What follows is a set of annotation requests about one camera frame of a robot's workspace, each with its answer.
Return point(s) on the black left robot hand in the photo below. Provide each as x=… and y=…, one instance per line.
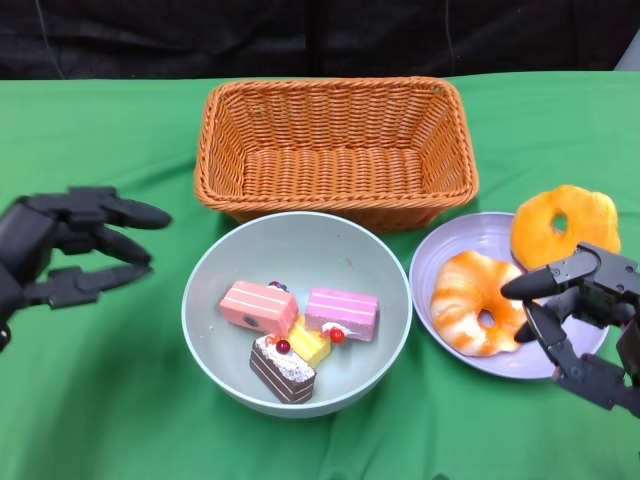
x=25, y=240

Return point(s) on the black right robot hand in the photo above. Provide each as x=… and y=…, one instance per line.
x=610, y=295

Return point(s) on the pale grey-green bowl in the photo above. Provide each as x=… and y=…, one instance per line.
x=300, y=245

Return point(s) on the lavender round plate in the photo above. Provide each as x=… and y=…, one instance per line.
x=450, y=240

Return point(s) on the salmon pink layered cake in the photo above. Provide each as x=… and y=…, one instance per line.
x=255, y=310

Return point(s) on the magenta pink layered cake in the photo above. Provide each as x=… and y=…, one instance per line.
x=340, y=315

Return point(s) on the chocolate layered cake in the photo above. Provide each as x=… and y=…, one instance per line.
x=285, y=380

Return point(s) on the orange wicker basket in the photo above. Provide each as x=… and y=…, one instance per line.
x=335, y=170

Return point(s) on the yellow layered cake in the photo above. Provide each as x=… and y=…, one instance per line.
x=310, y=345

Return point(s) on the green tablecloth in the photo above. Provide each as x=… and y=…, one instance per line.
x=100, y=125

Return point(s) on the pale grey panel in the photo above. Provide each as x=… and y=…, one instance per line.
x=629, y=61

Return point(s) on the black backdrop curtain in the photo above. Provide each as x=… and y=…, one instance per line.
x=300, y=35

